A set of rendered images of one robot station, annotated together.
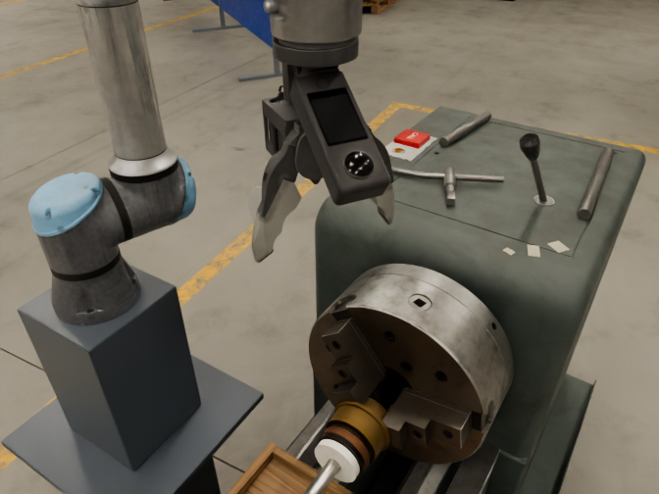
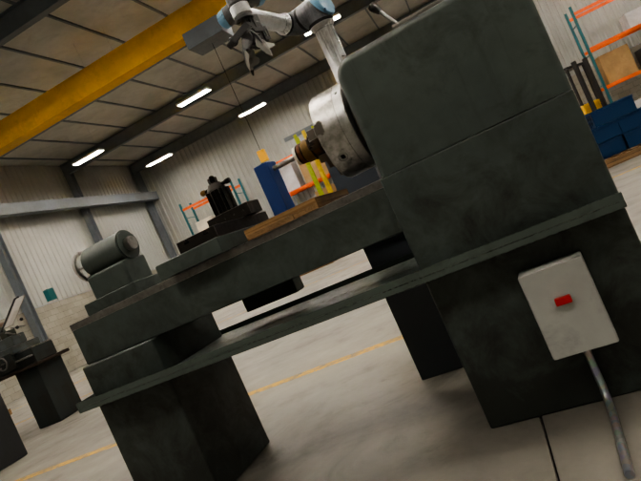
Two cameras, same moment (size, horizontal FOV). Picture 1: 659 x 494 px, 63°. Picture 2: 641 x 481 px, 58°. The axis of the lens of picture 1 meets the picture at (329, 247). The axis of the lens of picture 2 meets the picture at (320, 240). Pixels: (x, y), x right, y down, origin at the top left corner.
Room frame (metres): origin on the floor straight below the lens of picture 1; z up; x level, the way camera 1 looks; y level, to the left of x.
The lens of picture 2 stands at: (-0.02, -2.08, 0.78)
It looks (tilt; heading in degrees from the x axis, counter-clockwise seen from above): 1 degrees down; 79
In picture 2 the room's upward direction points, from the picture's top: 24 degrees counter-clockwise
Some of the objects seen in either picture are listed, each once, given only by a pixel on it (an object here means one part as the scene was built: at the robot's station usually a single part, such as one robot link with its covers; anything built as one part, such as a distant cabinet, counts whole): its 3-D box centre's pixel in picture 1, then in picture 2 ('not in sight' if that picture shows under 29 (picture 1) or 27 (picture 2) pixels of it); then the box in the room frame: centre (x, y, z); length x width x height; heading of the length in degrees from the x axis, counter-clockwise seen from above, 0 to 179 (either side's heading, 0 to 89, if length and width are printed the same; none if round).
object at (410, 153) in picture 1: (407, 156); not in sight; (1.08, -0.17, 1.23); 0.13 x 0.08 x 0.06; 146
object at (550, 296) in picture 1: (478, 253); (453, 82); (0.95, -0.33, 1.06); 0.59 x 0.48 x 0.39; 146
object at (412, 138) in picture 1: (412, 139); not in sight; (1.10, -0.18, 1.26); 0.06 x 0.06 x 0.02; 56
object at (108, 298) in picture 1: (91, 275); not in sight; (0.76, 0.43, 1.15); 0.15 x 0.15 x 0.10
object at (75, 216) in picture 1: (77, 220); not in sight; (0.76, 0.42, 1.27); 0.13 x 0.12 x 0.14; 130
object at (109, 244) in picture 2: not in sight; (114, 269); (-0.40, 0.54, 1.01); 0.30 x 0.20 x 0.29; 146
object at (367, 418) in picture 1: (356, 433); (310, 149); (0.48, -0.04, 1.08); 0.09 x 0.09 x 0.09; 56
